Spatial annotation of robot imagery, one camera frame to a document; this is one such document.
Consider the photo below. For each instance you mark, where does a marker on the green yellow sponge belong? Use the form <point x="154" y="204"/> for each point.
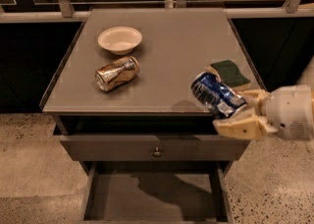
<point x="229" y="73"/>

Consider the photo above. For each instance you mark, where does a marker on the closed top drawer front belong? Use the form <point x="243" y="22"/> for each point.
<point x="140" y="147"/>

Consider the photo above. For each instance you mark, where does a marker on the gold silver energy drink can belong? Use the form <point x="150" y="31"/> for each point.
<point x="117" y="73"/>

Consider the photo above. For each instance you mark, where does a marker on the white paper bowl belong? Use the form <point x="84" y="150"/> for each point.
<point x="119" y="40"/>

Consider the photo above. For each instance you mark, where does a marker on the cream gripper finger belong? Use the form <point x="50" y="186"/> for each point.
<point x="255" y="97"/>
<point x="245" y="125"/>

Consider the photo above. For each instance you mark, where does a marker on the blue pepsi can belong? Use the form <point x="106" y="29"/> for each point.
<point x="220" y="100"/>

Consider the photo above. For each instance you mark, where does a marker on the grey drawer cabinet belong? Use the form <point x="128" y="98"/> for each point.
<point x="177" y="45"/>

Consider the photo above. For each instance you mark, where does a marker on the round metal drawer knob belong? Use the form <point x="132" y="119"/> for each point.
<point x="157" y="152"/>

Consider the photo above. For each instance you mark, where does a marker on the open grey middle drawer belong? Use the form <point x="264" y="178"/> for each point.
<point x="165" y="192"/>

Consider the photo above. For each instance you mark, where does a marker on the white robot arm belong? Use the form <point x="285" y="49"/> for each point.
<point x="307" y="77"/>

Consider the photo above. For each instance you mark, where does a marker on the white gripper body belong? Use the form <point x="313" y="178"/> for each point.
<point x="287" y="111"/>

